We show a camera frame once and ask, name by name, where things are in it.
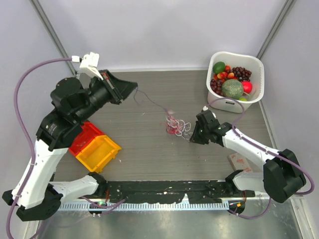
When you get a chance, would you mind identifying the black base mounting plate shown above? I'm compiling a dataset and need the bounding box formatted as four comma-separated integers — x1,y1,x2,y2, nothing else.
85,180,255,204

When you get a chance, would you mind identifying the yellow plastic bin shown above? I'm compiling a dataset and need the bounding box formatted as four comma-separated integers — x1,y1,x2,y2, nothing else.
75,135,122,173

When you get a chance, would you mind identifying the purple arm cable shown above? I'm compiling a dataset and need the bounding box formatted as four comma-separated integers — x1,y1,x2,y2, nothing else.
5,57,75,239
206,97,314,220

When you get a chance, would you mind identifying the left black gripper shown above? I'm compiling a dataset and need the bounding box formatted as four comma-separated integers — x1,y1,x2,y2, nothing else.
78,68,140,121

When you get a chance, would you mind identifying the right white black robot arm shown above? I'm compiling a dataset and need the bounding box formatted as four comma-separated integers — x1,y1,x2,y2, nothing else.
190,110,306,203

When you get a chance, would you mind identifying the white plastic basket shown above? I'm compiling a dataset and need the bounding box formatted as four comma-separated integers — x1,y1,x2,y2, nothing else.
206,51,265,113

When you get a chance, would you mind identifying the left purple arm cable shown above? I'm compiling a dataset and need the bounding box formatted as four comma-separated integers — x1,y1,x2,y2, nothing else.
5,57,75,239

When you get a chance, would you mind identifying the red pink apple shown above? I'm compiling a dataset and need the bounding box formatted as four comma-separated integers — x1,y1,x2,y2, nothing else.
242,81,253,94

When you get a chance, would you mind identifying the stained grey sponge block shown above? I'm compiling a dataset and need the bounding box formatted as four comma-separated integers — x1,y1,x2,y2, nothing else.
227,153,253,172

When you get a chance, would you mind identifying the dark red grape bunch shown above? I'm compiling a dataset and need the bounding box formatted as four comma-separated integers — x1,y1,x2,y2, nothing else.
232,67,252,82

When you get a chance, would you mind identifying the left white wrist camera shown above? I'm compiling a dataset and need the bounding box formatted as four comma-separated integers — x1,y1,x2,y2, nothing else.
71,52,103,80

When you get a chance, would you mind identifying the green lime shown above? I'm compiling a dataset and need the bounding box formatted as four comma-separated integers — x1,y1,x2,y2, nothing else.
213,61,226,74

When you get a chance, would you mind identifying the dark purple thin cable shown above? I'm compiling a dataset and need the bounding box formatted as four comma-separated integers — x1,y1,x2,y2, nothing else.
133,86,172,114

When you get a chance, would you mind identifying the coloured cable bundle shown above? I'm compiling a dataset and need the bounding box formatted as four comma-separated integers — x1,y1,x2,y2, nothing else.
159,109,194,141

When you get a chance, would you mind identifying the red plastic bin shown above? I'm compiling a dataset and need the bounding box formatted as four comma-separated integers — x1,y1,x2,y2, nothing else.
69,121,104,156

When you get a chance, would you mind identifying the green netted melon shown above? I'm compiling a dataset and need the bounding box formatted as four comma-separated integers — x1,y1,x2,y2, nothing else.
222,79,244,100

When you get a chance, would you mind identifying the dark grape cluster left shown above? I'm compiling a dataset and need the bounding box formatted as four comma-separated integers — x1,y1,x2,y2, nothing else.
210,79,224,96

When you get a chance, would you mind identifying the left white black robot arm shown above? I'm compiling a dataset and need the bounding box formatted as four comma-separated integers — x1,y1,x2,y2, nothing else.
2,70,138,222

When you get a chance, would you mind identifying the white slotted cable duct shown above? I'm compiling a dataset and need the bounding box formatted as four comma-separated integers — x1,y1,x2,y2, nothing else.
59,200,229,212

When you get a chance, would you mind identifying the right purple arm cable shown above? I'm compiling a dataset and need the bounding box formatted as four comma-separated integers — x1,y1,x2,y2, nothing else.
206,97,314,220

